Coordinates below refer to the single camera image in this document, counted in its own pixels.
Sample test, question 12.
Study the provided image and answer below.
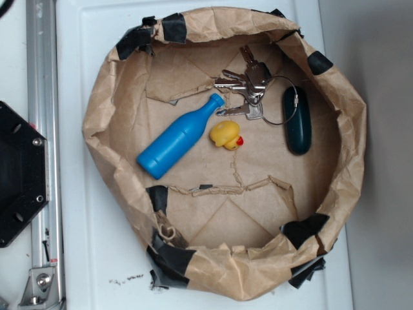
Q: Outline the yellow rubber duck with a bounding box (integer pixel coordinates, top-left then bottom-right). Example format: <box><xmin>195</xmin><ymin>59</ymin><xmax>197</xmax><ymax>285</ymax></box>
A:
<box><xmin>209</xmin><ymin>121</ymin><xmax>244</xmax><ymax>150</ymax></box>

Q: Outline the blue plastic bottle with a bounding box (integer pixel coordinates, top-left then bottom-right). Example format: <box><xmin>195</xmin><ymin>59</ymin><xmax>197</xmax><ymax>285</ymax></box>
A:
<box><xmin>137</xmin><ymin>94</ymin><xmax>225</xmax><ymax>180</ymax></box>

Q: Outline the brown paper bag bin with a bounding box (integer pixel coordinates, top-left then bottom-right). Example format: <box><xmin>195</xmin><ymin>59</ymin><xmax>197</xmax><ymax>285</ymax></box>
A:
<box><xmin>82</xmin><ymin>7</ymin><xmax>367</xmax><ymax>301</ymax></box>

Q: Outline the silver key bunch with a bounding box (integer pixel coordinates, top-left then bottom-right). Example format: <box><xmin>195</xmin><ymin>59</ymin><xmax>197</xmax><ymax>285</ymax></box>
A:
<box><xmin>214</xmin><ymin>45</ymin><xmax>272</xmax><ymax>120</ymax></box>

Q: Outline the dark teal oval case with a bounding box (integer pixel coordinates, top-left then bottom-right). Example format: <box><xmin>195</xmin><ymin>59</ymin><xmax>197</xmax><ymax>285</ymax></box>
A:
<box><xmin>283</xmin><ymin>87</ymin><xmax>312</xmax><ymax>155</ymax></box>

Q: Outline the thin wire key loop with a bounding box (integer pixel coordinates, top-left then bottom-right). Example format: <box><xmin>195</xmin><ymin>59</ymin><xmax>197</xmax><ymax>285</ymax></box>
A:
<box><xmin>261</xmin><ymin>75</ymin><xmax>307</xmax><ymax>126</ymax></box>

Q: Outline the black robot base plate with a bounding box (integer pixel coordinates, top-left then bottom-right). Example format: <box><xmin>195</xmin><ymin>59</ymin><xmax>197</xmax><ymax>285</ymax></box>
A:
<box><xmin>1</xmin><ymin>101</ymin><xmax>48</xmax><ymax>248</ymax></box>

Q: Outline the aluminium rail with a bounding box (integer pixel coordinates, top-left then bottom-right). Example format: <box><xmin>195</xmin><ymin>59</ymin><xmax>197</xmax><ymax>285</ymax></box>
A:
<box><xmin>26</xmin><ymin>1</ymin><xmax>66</xmax><ymax>309</ymax></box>

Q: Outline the metal corner bracket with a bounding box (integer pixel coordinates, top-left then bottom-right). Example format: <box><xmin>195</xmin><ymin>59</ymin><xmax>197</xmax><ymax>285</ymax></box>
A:
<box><xmin>18</xmin><ymin>267</ymin><xmax>64</xmax><ymax>309</ymax></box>

